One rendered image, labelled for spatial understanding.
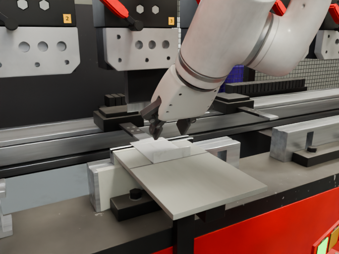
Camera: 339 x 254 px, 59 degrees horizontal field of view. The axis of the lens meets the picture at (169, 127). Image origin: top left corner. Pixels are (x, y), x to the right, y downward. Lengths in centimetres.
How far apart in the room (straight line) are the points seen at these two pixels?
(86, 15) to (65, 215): 69
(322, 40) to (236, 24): 58
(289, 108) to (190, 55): 92
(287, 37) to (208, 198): 25
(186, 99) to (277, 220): 46
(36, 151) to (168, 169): 42
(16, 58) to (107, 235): 35
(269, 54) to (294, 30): 4
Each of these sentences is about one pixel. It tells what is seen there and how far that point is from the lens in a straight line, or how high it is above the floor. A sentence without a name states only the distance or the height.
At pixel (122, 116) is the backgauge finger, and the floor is 102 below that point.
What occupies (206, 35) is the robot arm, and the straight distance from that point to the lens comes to 41.
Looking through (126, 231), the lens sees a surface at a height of 87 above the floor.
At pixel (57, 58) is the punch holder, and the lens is 56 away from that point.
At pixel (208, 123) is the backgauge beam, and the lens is 106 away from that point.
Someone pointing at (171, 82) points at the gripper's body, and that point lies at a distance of 47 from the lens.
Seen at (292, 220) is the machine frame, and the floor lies 78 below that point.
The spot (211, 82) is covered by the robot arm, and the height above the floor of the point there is 117.
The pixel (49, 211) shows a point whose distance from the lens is 72.
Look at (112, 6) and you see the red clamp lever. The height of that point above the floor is 129.
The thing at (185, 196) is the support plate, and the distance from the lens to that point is 48.
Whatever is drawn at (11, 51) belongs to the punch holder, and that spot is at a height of 122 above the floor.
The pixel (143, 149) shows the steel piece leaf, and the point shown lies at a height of 100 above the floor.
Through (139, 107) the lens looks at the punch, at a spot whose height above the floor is 109.
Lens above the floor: 124
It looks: 17 degrees down
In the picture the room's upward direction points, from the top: straight up
